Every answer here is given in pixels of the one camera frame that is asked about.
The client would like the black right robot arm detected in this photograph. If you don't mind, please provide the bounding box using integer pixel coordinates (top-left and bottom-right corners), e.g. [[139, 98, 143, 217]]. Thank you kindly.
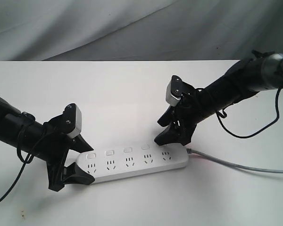
[[154, 50, 283, 145]]

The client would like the grey backdrop cloth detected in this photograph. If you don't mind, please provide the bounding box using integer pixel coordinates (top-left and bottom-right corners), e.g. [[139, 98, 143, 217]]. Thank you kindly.
[[0, 0, 283, 61]]

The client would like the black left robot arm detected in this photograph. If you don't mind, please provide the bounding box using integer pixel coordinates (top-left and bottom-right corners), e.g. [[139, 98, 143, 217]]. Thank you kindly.
[[0, 97, 95, 192]]

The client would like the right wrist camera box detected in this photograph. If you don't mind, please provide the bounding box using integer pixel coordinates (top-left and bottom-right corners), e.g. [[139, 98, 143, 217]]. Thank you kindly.
[[166, 75, 183, 107]]

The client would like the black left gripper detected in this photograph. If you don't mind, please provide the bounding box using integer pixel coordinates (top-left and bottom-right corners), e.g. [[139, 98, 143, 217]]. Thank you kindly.
[[16, 113, 95, 193]]

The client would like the white five-socket power strip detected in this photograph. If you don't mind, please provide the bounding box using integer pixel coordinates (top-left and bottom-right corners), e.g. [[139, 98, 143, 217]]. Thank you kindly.
[[76, 142, 189, 183]]

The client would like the grey power cable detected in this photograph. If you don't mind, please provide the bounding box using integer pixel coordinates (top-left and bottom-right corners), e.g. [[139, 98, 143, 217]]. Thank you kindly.
[[185, 147, 283, 174]]

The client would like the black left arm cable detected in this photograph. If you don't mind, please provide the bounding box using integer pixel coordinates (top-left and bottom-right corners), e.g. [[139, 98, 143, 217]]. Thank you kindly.
[[0, 122, 52, 208]]

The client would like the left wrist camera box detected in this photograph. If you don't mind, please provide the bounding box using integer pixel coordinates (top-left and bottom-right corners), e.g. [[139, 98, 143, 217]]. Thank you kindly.
[[61, 103, 82, 139]]

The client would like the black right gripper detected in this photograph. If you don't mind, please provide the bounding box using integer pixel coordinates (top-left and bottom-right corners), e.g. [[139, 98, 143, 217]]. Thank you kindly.
[[154, 78, 241, 145]]

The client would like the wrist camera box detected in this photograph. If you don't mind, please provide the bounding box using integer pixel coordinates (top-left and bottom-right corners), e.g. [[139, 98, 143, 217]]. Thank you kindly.
[[166, 75, 183, 107], [61, 103, 82, 139]]

